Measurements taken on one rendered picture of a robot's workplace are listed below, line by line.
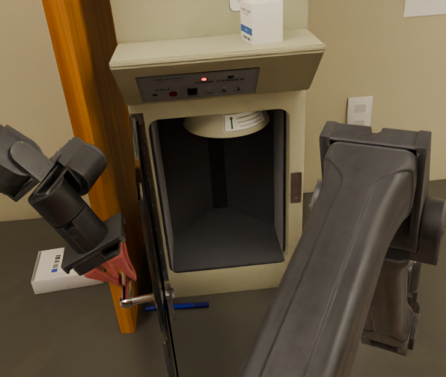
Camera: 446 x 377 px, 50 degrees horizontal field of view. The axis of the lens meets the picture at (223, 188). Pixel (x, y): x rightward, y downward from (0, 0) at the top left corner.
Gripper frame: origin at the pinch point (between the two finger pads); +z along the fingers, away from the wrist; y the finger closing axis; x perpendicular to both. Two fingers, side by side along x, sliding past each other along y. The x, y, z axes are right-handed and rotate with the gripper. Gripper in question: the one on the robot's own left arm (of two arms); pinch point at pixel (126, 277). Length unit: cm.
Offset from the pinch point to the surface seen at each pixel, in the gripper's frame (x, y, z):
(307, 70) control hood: -11.8, -40.9, -9.9
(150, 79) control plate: -13.0, -18.8, -21.3
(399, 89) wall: -59, -71, 29
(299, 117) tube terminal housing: -19.3, -37.5, 0.7
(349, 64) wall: -60, -61, 16
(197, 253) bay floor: -27.2, -4.3, 22.0
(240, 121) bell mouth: -22.8, -27.6, -3.1
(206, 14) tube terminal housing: -20.7, -31.4, -23.6
